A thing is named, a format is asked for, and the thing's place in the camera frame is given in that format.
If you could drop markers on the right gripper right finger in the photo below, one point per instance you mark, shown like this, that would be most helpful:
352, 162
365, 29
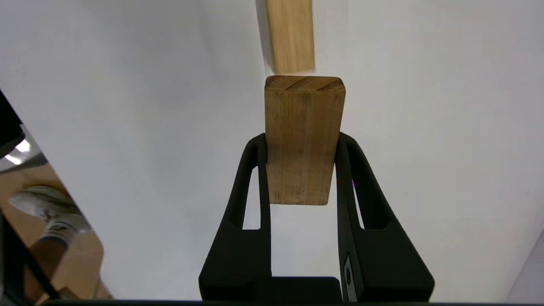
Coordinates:
382, 263

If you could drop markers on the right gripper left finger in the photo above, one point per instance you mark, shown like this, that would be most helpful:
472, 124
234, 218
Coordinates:
233, 263

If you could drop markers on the rectangular wooden building block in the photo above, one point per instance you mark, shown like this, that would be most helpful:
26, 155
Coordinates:
304, 140

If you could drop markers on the arched wooden building block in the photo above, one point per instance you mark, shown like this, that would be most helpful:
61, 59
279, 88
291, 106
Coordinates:
291, 34

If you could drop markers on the white sneaker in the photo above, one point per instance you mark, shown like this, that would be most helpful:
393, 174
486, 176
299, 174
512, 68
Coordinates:
38, 202

